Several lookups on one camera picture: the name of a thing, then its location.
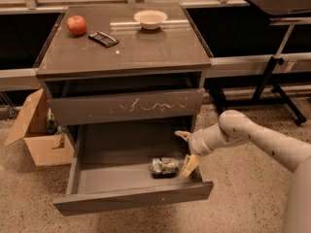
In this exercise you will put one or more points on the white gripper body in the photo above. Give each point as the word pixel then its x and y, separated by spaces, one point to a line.
pixel 198 143

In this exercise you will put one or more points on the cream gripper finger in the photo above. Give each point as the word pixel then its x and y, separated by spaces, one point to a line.
pixel 190 163
pixel 183 134

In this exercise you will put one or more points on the green 7up can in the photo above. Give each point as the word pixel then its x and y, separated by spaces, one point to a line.
pixel 164 167

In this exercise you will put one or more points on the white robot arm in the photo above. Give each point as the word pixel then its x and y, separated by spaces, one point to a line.
pixel 234 129

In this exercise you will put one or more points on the open grey middle drawer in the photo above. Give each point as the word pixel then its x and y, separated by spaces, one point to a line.
pixel 111 167

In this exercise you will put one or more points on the grey drawer cabinet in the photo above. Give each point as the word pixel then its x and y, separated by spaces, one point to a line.
pixel 168 58

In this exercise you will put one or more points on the scratched grey top drawer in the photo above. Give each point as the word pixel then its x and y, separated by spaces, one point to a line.
pixel 127 106

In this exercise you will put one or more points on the white bowl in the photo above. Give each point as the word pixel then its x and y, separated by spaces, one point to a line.
pixel 151 19

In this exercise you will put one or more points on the black snack packet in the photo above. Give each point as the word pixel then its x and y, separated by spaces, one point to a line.
pixel 103 39

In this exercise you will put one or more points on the green bottle in box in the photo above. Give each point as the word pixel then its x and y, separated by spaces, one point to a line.
pixel 51 122

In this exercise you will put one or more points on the cardboard box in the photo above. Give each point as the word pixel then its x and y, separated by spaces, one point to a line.
pixel 31 126

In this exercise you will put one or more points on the red apple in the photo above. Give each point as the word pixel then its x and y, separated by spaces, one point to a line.
pixel 76 25

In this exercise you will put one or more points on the black side table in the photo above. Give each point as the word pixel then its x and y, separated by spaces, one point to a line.
pixel 268 90

